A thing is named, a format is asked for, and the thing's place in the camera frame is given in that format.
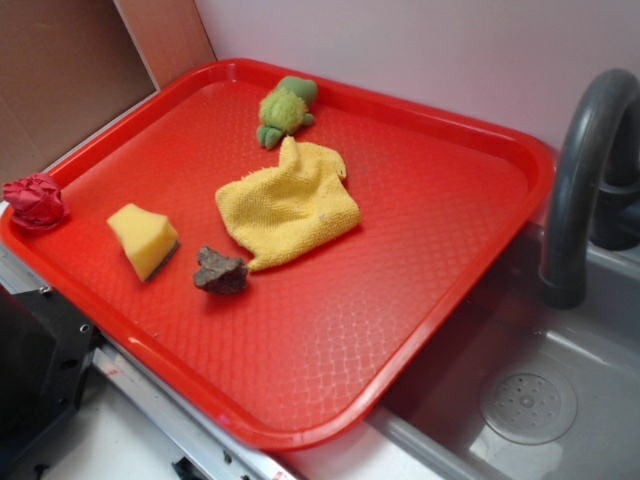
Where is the red plastic tray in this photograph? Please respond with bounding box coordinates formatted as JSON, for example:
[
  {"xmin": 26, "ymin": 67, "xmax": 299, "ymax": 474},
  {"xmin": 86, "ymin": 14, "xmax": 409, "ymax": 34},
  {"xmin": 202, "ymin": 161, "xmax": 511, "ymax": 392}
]
[{"xmin": 1, "ymin": 59, "xmax": 554, "ymax": 451}]

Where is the yellow microfiber cloth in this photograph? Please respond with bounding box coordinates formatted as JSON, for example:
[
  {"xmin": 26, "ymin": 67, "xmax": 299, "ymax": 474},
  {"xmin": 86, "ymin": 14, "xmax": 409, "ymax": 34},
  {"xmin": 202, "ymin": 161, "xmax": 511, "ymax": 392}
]
[{"xmin": 215, "ymin": 137, "xmax": 361, "ymax": 272}]

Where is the brown rock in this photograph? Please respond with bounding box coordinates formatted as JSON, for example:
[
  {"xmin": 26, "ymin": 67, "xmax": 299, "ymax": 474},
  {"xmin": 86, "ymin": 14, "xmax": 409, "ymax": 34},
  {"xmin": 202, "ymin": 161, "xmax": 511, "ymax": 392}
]
[{"xmin": 193, "ymin": 246, "xmax": 248, "ymax": 295}]

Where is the green plush turtle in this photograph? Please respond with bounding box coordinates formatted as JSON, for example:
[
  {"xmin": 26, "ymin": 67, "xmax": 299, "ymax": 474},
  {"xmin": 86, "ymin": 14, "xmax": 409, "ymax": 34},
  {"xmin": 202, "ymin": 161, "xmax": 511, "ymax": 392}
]
[{"xmin": 256, "ymin": 76, "xmax": 318, "ymax": 149}]

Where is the yellow sponge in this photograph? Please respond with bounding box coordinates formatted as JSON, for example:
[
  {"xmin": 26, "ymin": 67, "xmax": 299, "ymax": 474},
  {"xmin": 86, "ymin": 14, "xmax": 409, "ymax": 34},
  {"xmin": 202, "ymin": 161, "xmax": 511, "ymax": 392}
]
[{"xmin": 107, "ymin": 203, "xmax": 179, "ymax": 282}]

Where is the grey plastic sink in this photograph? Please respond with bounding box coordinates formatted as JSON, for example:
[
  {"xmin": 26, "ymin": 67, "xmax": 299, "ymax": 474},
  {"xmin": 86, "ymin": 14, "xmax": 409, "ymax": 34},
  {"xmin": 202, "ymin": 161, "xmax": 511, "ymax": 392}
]
[{"xmin": 369, "ymin": 226, "xmax": 639, "ymax": 479}]

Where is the sink drain strainer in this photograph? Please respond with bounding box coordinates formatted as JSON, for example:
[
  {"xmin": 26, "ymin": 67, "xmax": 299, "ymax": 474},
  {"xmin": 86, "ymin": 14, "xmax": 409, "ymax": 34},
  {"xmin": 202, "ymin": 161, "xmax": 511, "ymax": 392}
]
[{"xmin": 479, "ymin": 362, "xmax": 578, "ymax": 445}]

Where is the grey curved faucet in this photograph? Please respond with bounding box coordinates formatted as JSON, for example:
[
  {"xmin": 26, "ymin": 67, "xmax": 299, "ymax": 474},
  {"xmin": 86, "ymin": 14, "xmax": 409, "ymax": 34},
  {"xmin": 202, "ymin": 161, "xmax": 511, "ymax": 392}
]
[{"xmin": 540, "ymin": 69, "xmax": 639, "ymax": 309}]

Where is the crumpled red paper ball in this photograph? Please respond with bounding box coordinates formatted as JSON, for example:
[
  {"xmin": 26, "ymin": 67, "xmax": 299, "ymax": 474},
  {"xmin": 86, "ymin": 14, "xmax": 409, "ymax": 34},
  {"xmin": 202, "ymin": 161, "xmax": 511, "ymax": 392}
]
[{"xmin": 2, "ymin": 173, "xmax": 69, "ymax": 231}]

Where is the brown cardboard panel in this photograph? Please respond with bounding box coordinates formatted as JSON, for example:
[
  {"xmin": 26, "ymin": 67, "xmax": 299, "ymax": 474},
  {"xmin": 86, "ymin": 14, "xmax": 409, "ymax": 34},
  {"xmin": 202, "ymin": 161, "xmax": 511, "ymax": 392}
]
[{"xmin": 1, "ymin": 1, "xmax": 215, "ymax": 182}]

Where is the silver metal rail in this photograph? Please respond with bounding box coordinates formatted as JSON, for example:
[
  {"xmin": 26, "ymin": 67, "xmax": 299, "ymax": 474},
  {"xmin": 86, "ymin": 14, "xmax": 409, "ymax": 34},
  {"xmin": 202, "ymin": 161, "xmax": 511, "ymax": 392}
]
[{"xmin": 0, "ymin": 244, "xmax": 306, "ymax": 480}]

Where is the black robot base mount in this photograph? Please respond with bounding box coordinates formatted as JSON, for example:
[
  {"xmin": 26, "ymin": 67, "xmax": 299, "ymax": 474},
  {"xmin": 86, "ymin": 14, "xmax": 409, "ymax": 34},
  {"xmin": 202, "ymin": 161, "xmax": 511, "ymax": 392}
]
[{"xmin": 1, "ymin": 288, "xmax": 95, "ymax": 445}]

